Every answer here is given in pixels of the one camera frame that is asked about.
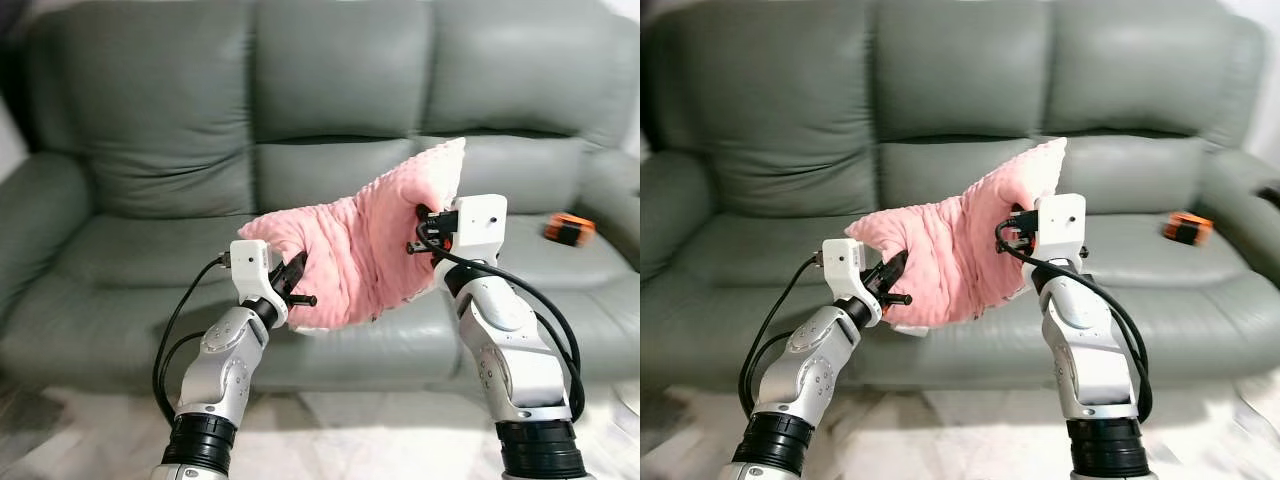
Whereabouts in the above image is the orange black battery pack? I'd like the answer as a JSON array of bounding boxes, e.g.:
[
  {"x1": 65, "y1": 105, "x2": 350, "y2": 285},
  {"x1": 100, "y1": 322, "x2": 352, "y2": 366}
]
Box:
[
  {"x1": 544, "y1": 213, "x2": 597, "y2": 246},
  {"x1": 1163, "y1": 211, "x2": 1215, "y2": 246}
]

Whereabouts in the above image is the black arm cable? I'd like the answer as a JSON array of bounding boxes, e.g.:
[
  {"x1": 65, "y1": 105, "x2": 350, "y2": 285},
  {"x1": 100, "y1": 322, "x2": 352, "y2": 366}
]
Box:
[
  {"x1": 415, "y1": 222, "x2": 586, "y2": 421},
  {"x1": 738, "y1": 252, "x2": 823, "y2": 421},
  {"x1": 995, "y1": 220, "x2": 1153, "y2": 421},
  {"x1": 152, "y1": 255, "x2": 233, "y2": 426}
]

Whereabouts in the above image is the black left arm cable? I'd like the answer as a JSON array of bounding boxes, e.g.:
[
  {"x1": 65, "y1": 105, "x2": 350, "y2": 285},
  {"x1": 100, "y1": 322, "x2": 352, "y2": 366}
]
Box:
[
  {"x1": 738, "y1": 252, "x2": 823, "y2": 421},
  {"x1": 152, "y1": 255, "x2": 233, "y2": 426}
]

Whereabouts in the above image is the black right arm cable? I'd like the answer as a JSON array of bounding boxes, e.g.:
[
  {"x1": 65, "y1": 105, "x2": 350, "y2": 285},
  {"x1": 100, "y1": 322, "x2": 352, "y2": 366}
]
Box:
[
  {"x1": 995, "y1": 220, "x2": 1153, "y2": 421},
  {"x1": 415, "y1": 222, "x2": 586, "y2": 421}
]

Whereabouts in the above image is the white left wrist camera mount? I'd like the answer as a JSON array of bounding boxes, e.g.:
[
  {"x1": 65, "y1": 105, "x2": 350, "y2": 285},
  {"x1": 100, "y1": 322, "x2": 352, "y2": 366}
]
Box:
[
  {"x1": 820, "y1": 238, "x2": 884, "y2": 328},
  {"x1": 230, "y1": 239, "x2": 291, "y2": 329}
]

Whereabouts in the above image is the pink pillow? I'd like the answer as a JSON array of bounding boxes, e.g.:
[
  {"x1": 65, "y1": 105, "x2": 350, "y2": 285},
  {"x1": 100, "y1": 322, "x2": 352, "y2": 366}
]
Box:
[
  {"x1": 845, "y1": 137, "x2": 1068, "y2": 338},
  {"x1": 238, "y1": 137, "x2": 468, "y2": 332}
]

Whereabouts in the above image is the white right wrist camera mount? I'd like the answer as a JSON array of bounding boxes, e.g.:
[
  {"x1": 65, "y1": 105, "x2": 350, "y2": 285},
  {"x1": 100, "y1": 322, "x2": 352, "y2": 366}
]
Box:
[
  {"x1": 1035, "y1": 193, "x2": 1087, "y2": 263},
  {"x1": 453, "y1": 194, "x2": 508, "y2": 266}
]

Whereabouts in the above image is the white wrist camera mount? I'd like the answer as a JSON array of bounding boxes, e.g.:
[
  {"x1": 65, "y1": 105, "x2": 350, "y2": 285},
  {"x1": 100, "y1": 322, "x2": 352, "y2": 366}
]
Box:
[
  {"x1": 820, "y1": 238, "x2": 884, "y2": 328},
  {"x1": 1035, "y1": 193, "x2": 1087, "y2": 263},
  {"x1": 230, "y1": 239, "x2": 291, "y2": 329},
  {"x1": 453, "y1": 194, "x2": 508, "y2": 266}
]

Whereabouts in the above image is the grey green leather sofa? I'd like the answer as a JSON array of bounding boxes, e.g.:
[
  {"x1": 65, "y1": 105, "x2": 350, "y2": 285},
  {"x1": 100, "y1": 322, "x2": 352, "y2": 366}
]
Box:
[
  {"x1": 0, "y1": 0, "x2": 641, "y2": 393},
  {"x1": 640, "y1": 0, "x2": 1280, "y2": 393}
]

